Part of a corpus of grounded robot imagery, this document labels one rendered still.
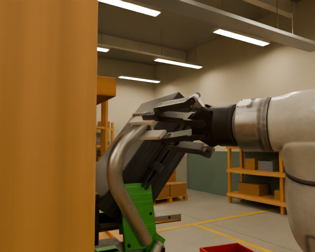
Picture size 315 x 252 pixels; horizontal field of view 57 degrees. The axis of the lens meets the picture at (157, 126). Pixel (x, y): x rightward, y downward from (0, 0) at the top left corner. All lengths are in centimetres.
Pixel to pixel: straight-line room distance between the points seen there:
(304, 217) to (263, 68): 733
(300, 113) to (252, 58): 762
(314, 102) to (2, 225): 40
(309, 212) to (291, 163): 8
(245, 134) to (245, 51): 782
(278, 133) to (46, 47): 34
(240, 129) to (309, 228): 18
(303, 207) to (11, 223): 40
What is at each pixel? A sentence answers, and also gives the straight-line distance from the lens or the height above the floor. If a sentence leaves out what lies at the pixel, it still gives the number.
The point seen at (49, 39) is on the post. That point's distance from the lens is 28.
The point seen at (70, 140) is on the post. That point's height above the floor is 140.
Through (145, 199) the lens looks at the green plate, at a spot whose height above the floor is 122.
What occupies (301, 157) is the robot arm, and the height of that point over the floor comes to 138.
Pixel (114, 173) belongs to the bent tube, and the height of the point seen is 135.
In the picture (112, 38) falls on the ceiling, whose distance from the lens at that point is 895.
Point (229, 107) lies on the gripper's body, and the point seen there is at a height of 147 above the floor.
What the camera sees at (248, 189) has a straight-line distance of 727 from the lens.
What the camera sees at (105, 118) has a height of 176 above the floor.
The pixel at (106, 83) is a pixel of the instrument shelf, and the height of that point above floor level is 152.
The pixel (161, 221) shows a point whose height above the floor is 111.
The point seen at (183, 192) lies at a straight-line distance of 770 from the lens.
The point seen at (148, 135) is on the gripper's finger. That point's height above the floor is 142.
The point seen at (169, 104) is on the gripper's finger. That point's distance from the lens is 56.
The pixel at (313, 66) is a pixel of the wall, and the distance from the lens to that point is 705.
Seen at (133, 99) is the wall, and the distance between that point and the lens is 1116.
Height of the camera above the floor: 140
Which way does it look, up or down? 4 degrees up
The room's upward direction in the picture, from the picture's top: straight up
